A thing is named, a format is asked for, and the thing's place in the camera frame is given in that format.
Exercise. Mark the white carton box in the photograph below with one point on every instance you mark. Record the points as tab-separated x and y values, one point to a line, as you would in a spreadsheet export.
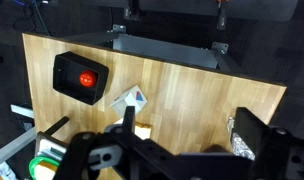
130	98

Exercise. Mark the clear glass mill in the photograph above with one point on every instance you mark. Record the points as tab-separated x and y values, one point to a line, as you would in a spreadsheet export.
240	146

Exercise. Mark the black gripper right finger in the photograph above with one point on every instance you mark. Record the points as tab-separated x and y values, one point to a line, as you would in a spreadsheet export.
250	130

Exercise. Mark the red tomato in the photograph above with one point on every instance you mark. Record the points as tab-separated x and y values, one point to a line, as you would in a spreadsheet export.
88	78

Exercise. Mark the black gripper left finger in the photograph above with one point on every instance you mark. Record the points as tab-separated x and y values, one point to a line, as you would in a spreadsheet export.
129	116

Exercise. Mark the black box with red light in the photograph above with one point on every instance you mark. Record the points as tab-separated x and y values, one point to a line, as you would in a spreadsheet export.
67	78

